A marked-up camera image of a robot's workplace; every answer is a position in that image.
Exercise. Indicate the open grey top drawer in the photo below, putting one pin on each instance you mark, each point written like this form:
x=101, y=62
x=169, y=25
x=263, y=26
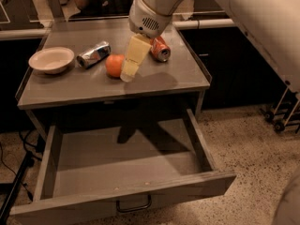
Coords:
x=87, y=166

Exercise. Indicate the white ceramic bowl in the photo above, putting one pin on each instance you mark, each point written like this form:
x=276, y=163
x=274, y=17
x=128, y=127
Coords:
x=51, y=60

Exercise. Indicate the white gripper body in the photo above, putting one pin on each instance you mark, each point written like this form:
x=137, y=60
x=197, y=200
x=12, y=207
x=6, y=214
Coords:
x=146, y=18

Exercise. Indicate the dark metal drawer handle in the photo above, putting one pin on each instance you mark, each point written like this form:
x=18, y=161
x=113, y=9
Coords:
x=133, y=204

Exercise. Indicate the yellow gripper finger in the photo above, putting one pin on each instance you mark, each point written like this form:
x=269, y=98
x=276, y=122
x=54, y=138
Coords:
x=137, y=49

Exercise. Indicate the crushed silver blue can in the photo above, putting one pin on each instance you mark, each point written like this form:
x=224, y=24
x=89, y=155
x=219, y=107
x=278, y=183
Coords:
x=93, y=55

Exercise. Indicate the crushed red soda can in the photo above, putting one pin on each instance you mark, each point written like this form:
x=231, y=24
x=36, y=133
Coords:
x=160, y=50

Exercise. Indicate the black stand leg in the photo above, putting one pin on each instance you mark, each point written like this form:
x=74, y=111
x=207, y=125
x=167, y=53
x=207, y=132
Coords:
x=12, y=189

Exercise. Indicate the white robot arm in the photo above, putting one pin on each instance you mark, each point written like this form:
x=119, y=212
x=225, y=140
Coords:
x=266, y=189

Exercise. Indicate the orange fruit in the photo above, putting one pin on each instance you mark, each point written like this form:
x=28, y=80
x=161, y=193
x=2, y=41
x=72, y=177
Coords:
x=113, y=64

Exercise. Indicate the grey cabinet counter unit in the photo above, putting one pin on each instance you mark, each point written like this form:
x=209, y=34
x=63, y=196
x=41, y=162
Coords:
x=181, y=74

